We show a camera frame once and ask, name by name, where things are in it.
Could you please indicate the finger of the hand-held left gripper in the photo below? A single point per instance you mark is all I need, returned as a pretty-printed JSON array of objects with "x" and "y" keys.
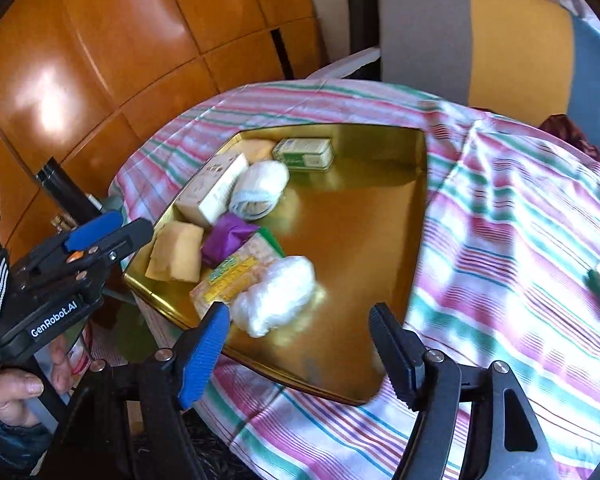
[
  {"x": 130, "y": 237},
  {"x": 92, "y": 227}
]

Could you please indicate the person's left hand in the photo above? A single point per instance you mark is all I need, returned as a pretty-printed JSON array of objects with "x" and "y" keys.
[{"x": 20, "y": 390}]

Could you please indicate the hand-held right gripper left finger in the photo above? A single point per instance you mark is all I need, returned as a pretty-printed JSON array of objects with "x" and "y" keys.
[{"x": 205, "y": 350}]

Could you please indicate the grey yellow blue chair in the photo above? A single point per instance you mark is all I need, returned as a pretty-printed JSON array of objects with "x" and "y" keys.
[{"x": 430, "y": 35}]

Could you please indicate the striped bedsheet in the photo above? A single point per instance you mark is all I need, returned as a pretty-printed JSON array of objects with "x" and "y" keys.
[{"x": 480, "y": 210}]

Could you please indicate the pale yellow sponge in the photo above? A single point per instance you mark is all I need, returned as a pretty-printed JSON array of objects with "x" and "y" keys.
[{"x": 255, "y": 150}]

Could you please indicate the white carton box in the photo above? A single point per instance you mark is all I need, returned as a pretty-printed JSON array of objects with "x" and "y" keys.
[{"x": 215, "y": 190}]

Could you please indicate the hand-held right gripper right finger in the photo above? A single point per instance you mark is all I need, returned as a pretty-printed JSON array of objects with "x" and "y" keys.
[{"x": 395, "y": 355}]

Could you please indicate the white gauze roll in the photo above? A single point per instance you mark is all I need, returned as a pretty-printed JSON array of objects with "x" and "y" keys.
[{"x": 260, "y": 182}]

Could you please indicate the gold tray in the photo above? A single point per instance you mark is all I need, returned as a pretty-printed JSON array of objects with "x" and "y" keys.
[{"x": 340, "y": 240}]

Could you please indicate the dark red cloth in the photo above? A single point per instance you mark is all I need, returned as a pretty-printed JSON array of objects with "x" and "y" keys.
[{"x": 575, "y": 132}]

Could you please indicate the white plastic wrap ball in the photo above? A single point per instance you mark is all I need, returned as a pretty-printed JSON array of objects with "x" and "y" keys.
[{"x": 275, "y": 295}]

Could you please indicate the yellow wedge sponge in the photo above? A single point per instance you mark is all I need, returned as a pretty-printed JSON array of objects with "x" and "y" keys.
[{"x": 175, "y": 252}]

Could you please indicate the yellow label rice cracker packet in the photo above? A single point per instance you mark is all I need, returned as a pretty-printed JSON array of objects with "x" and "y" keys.
[{"x": 230, "y": 272}]

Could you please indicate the purple snack packet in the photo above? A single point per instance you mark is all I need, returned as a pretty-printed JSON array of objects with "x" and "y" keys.
[{"x": 225, "y": 237}]

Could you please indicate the small green box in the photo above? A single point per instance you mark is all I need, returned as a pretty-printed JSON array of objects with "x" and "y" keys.
[{"x": 305, "y": 154}]

